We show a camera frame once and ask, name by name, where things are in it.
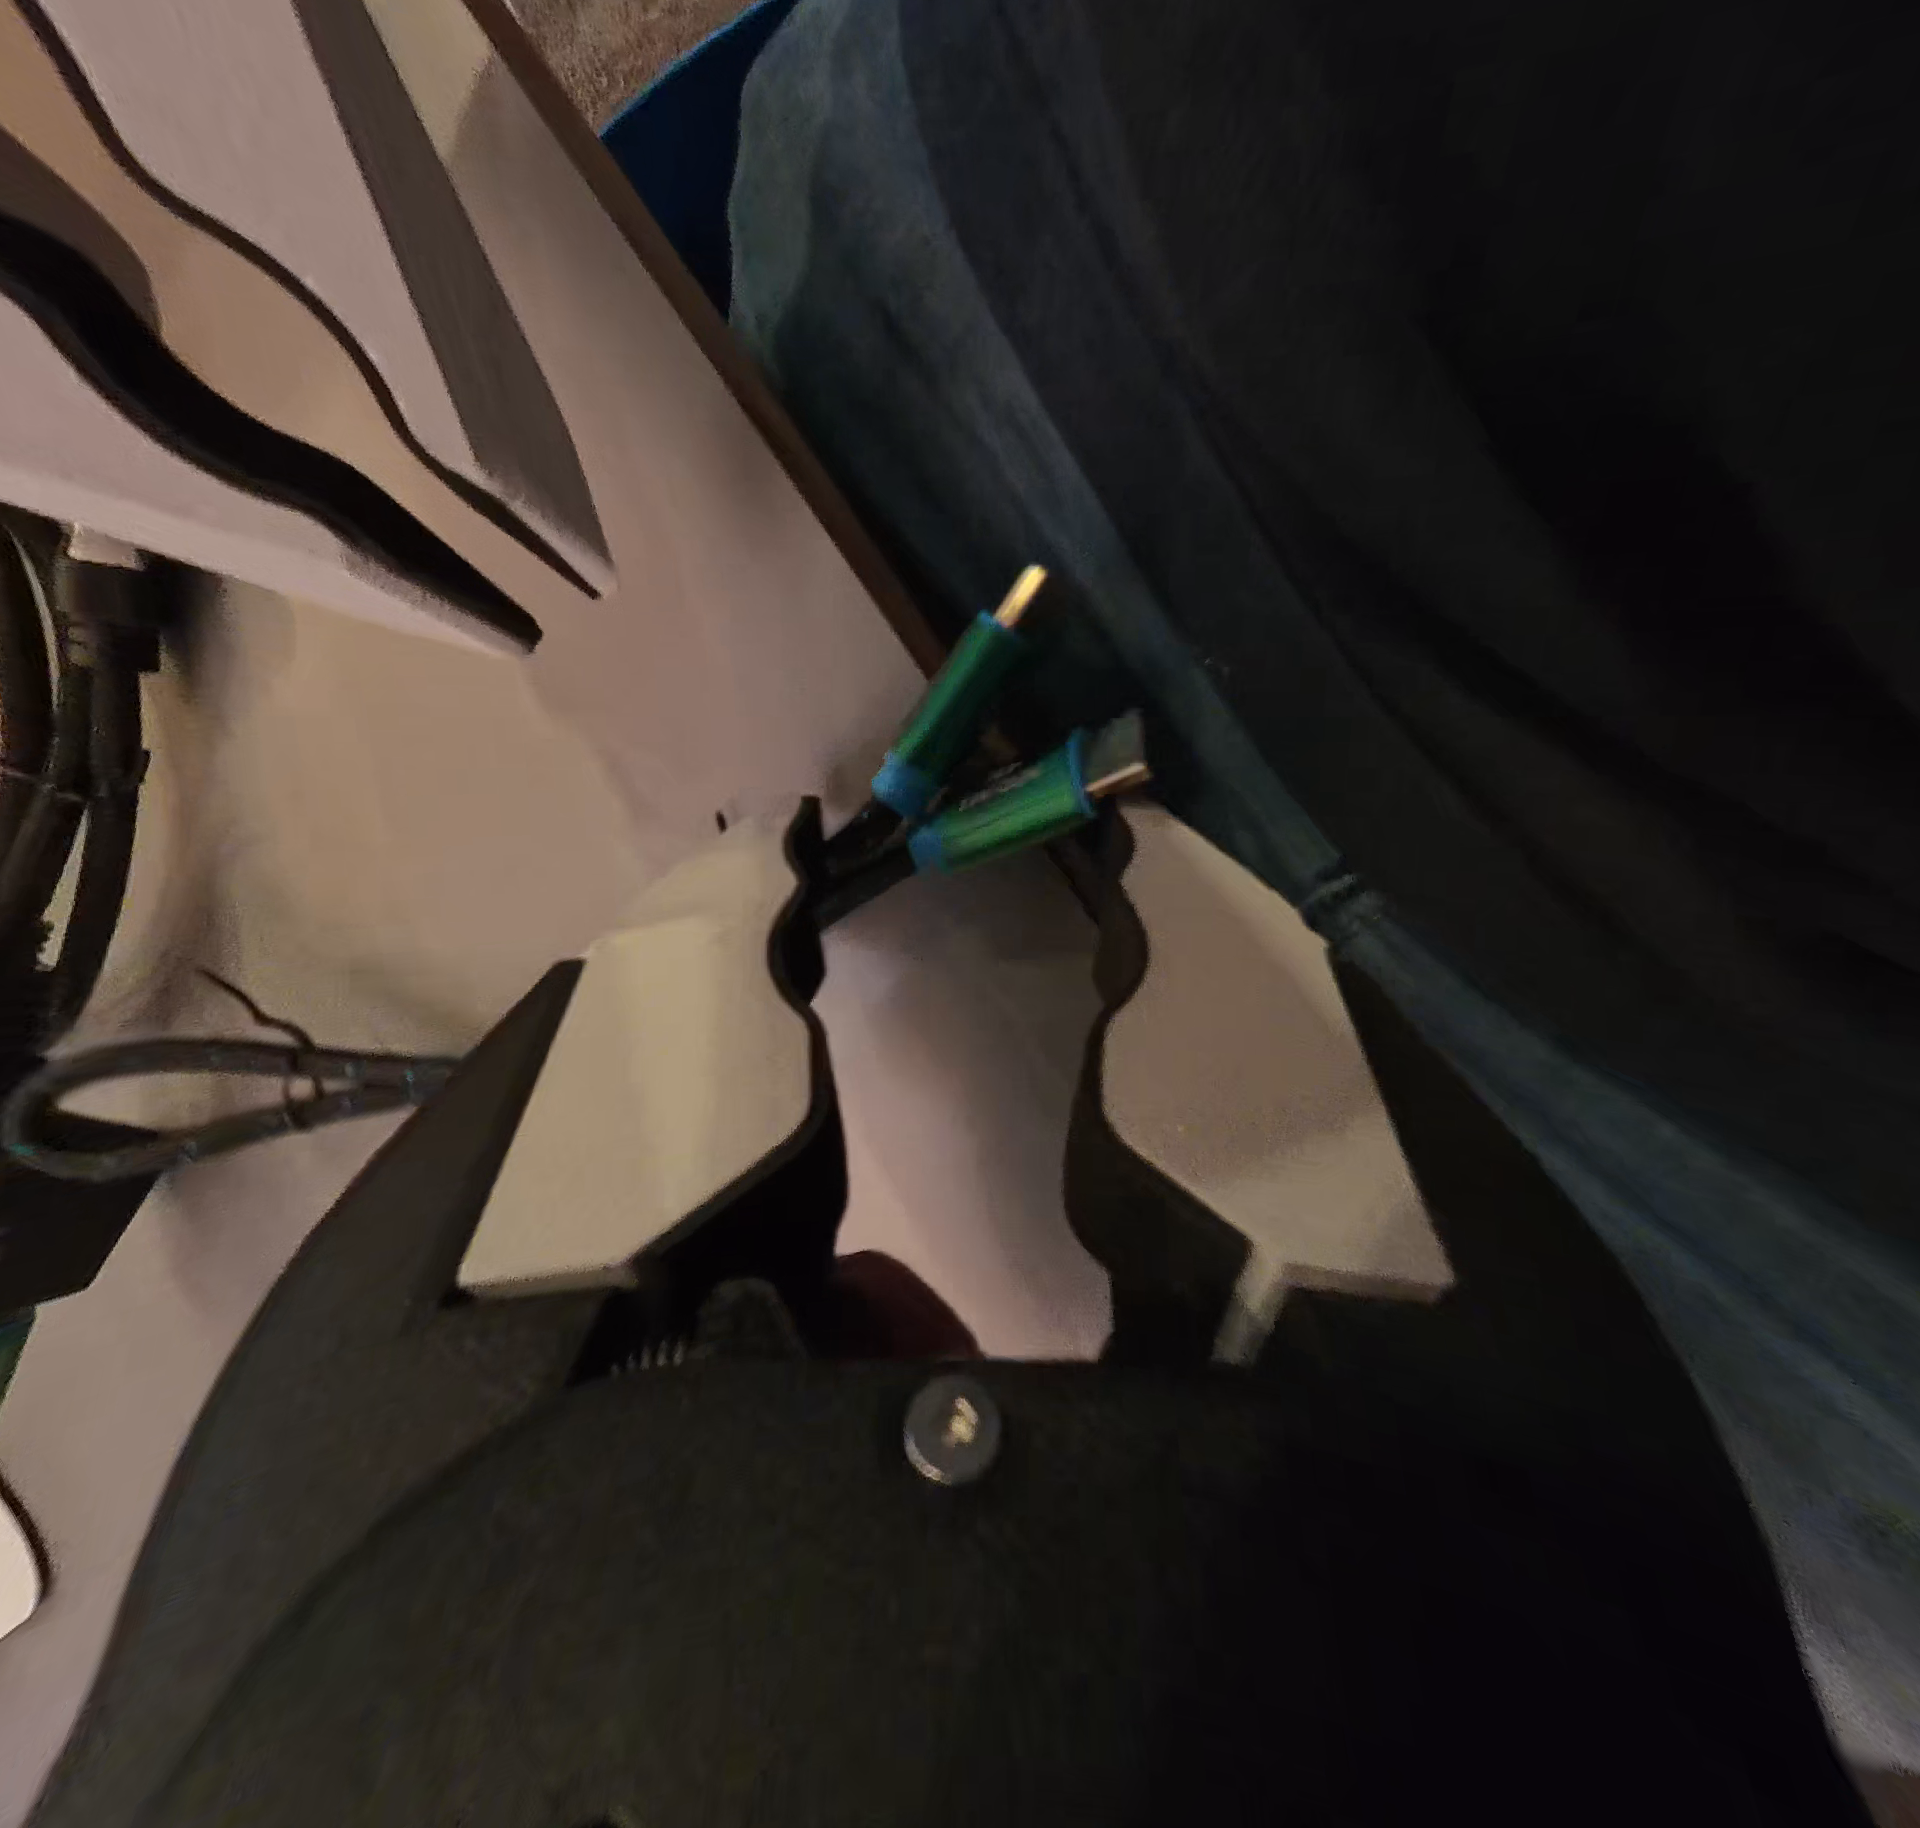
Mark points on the blue fabric seat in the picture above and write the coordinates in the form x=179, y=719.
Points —
x=676, y=163

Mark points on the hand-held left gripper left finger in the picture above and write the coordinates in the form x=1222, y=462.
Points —
x=663, y=1108

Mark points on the person's blue jeans leg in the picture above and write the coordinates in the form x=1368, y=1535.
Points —
x=870, y=270

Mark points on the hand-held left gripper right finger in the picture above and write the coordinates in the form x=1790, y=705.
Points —
x=1261, y=1108

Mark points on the thin dark twist tie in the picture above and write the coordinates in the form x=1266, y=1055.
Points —
x=266, y=1018

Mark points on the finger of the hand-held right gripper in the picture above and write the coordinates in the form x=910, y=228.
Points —
x=182, y=118
x=182, y=493

